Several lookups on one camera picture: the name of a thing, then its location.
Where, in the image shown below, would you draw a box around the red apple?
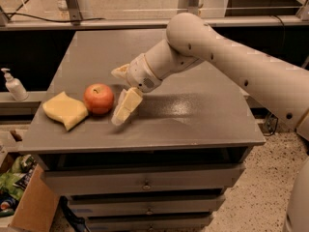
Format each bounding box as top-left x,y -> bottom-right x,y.
83,83 -> 114,115

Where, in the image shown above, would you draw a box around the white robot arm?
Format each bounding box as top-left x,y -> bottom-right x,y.
112,13 -> 309,140

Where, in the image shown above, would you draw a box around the metal rail frame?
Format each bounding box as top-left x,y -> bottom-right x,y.
1,0 -> 308,30

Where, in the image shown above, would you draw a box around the yellow sponge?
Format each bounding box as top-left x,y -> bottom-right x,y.
42,92 -> 89,131

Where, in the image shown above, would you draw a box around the white pump dispenser bottle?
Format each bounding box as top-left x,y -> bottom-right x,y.
1,68 -> 28,102

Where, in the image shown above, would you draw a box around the cardboard box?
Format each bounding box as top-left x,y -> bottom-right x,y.
0,165 -> 59,232

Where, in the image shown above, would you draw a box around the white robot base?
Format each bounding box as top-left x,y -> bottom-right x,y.
283,158 -> 309,232

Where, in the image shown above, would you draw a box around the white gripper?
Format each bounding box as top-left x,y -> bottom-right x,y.
111,53 -> 162,126

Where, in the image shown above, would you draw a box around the grey drawer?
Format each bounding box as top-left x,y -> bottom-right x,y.
69,195 -> 225,217
86,213 -> 213,232
42,163 -> 245,196

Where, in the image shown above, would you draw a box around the middle grey drawer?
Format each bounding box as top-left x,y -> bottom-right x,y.
69,195 -> 225,217

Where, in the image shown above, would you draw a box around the bottom grey drawer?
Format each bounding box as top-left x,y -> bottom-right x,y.
86,213 -> 213,232

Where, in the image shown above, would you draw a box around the top grey drawer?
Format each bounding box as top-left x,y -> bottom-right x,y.
42,163 -> 245,196

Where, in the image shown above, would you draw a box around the black cable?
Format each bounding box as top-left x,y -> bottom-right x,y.
5,0 -> 106,24

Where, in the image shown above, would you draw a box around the colourful snack bags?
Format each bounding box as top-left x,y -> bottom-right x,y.
0,155 -> 37,218

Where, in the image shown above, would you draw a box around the grey drawer cabinet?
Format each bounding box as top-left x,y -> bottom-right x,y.
17,27 -> 267,232

